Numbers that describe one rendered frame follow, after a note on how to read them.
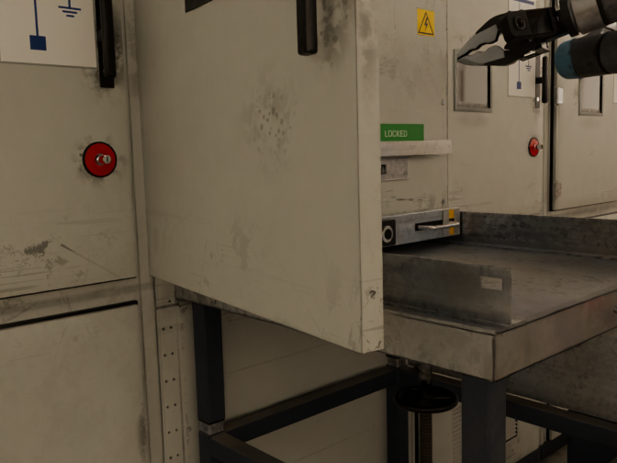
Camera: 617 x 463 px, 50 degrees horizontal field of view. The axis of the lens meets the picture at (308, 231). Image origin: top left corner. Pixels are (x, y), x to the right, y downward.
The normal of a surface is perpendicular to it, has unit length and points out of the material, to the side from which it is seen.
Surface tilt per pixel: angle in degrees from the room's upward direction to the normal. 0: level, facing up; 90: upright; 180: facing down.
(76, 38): 90
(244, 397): 90
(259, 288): 90
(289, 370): 90
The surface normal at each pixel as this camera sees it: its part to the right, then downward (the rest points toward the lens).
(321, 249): -0.83, 0.09
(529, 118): 0.67, 0.07
